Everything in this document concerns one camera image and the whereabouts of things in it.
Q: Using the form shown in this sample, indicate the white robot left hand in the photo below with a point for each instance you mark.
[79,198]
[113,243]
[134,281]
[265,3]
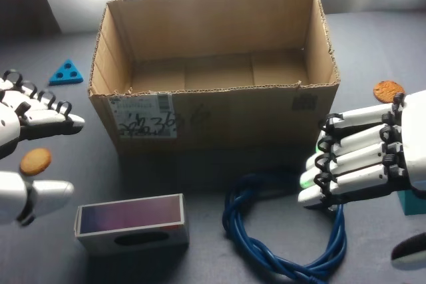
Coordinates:
[40,119]

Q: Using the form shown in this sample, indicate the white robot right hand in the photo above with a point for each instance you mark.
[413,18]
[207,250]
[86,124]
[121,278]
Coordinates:
[359,151]

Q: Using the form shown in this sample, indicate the open cardboard box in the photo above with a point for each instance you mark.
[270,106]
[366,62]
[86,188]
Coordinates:
[213,121]

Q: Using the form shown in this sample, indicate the plain round cookie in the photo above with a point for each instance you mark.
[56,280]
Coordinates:
[36,161]

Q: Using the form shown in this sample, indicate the blue triangle block with holes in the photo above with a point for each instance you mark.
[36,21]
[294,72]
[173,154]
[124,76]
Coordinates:
[66,76]

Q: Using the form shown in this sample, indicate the chocolate chip cookie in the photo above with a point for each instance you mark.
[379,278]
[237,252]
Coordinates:
[386,90]

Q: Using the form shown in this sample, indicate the teal block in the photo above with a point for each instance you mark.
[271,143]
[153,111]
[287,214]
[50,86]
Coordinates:
[412,204]

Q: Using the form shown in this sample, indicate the dark brown panel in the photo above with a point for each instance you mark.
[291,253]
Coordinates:
[23,1]

